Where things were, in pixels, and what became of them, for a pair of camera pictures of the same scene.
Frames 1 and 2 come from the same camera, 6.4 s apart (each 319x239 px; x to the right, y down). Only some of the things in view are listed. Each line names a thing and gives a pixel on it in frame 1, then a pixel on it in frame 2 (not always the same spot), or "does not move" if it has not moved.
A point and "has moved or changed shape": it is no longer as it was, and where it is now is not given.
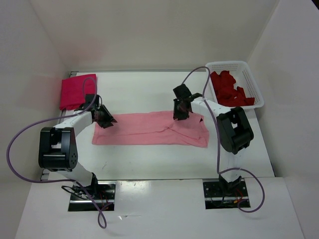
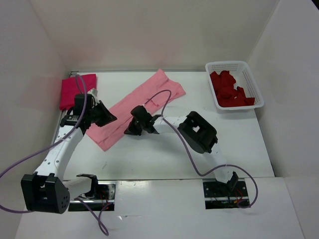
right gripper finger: [177, 109] to [135, 124]
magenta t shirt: [74, 89] does not move
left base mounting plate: [103, 193] does not move
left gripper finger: [105, 119] does not move
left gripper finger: [104, 122] does not move
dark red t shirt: [227, 95] does not move
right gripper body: [176, 99] to [144, 124]
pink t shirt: [152, 128] has moved or changed shape
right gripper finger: [181, 114] to [133, 131]
